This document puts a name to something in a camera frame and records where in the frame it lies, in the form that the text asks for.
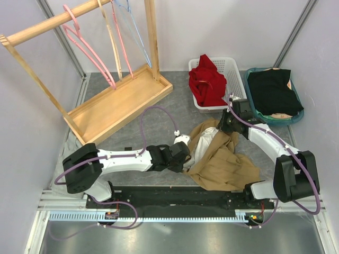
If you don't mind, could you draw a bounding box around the tan skirt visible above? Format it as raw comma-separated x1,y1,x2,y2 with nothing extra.
183,118,260,191

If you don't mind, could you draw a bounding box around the pink wire hanger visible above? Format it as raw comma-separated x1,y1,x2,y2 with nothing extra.
111,1,134,79

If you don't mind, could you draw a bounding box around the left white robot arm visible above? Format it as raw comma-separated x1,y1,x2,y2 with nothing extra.
63,141,190,208

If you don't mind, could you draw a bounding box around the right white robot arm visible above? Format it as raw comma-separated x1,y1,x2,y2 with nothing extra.
218,99,320,208

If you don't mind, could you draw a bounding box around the wooden hanger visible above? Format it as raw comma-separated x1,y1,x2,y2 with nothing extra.
97,0,122,80

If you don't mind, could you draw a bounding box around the pink plastic hanger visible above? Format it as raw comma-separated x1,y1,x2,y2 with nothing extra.
61,4,116,89

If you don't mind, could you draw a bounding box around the red garment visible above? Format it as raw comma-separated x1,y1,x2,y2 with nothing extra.
189,54,227,107

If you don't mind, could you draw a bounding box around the black garment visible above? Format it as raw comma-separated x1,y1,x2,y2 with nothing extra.
247,68,304,117

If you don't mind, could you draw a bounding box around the teal plastic basket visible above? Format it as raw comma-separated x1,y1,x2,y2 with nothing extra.
243,67,304,126

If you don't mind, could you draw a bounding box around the wooden clothes rack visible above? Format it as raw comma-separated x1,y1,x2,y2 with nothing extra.
0,0,174,146

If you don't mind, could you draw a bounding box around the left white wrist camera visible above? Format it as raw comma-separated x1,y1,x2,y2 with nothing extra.
174,134,191,146

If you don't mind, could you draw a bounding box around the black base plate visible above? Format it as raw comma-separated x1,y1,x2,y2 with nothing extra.
85,184,279,219

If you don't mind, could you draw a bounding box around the slotted cable duct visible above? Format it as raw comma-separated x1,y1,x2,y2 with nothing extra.
49,211,257,223

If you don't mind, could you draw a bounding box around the blue wire hanger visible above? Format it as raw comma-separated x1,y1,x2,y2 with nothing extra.
113,1,152,67

